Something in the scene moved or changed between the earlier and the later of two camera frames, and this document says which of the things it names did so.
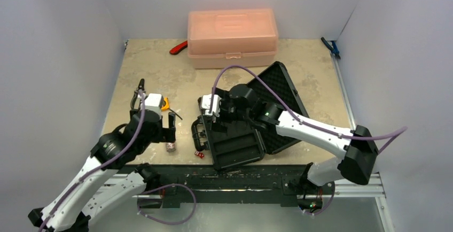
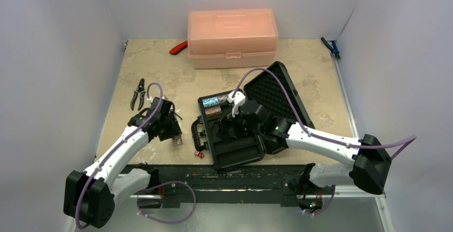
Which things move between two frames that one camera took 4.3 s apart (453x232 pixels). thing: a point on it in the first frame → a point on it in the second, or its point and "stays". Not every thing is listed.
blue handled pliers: x=333 y=48 stays
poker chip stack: x=170 y=146 → x=177 y=140
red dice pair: x=201 y=155 stays
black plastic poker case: x=230 y=147 stays
